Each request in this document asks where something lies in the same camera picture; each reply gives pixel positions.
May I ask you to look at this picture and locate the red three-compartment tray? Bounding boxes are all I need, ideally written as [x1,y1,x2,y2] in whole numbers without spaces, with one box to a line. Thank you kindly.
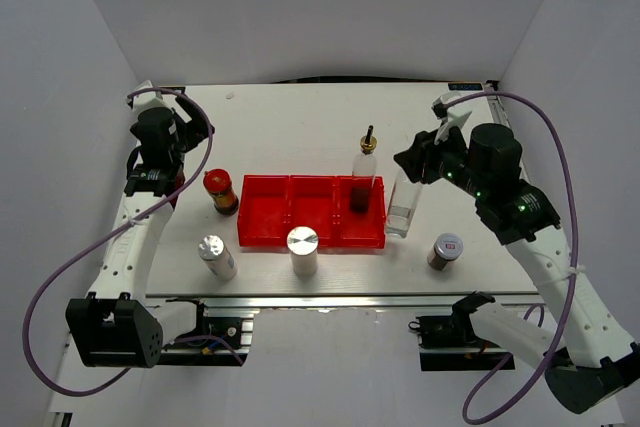
[237,175,386,250]

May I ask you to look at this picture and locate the glass bottle with dark sauce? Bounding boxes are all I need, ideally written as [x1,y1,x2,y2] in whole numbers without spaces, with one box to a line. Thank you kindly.
[349,125,377,214]

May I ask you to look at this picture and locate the silver-lid white shaker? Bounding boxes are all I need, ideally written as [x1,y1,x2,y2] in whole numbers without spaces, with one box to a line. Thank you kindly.
[197,235,238,281]

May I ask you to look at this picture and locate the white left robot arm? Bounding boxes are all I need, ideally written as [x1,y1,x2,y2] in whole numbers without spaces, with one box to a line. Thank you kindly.
[65,93,214,368]

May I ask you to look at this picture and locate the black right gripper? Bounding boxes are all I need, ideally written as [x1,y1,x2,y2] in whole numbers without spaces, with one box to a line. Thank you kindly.
[392,121,488,199]

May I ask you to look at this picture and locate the clear glass bottle gold spout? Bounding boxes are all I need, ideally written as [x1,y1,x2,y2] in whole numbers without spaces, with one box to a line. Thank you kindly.
[385,168,423,238]

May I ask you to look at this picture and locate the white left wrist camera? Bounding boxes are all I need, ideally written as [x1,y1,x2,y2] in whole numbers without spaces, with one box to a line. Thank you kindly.
[126,91,169,118]

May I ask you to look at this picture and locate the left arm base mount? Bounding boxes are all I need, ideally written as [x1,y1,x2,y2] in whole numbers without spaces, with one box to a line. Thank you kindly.
[158,300,251,367]

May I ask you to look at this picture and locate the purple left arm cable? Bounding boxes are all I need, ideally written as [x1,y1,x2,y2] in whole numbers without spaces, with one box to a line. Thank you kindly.
[22,87,246,397]

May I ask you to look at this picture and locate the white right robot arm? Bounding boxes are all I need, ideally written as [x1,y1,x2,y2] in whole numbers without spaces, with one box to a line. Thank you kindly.
[394,124,639,414]

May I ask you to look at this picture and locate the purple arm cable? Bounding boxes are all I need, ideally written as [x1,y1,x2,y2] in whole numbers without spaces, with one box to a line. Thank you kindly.
[22,87,246,397]
[444,91,581,424]

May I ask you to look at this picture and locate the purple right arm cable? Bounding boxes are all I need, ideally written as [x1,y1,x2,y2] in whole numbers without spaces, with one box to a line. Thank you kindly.
[444,91,581,424]

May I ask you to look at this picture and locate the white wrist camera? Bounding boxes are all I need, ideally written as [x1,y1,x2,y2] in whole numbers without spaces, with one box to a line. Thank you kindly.
[126,91,169,118]
[432,91,472,145]

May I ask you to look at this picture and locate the aluminium side rail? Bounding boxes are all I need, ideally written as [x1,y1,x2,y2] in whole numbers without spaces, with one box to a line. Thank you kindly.
[483,80,526,168]

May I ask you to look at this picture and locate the silver-top white cylinder canister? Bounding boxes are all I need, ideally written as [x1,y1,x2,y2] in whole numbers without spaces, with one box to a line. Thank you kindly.
[286,226,319,276]

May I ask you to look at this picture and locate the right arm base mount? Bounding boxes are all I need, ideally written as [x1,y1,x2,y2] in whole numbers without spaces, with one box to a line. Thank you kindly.
[408,292,515,372]

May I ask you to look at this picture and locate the white-lid brown spice jar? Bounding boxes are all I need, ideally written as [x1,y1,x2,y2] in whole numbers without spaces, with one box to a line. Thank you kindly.
[427,233,464,271]

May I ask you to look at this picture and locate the blue right corner sticker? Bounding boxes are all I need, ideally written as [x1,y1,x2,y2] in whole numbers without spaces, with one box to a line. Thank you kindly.
[447,82,484,92]

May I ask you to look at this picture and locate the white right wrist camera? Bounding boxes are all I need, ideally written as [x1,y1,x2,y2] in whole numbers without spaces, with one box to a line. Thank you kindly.
[432,91,472,145]

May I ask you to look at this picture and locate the red-lid sauce jar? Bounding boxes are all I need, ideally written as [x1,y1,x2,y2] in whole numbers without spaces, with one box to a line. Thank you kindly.
[203,168,239,216]

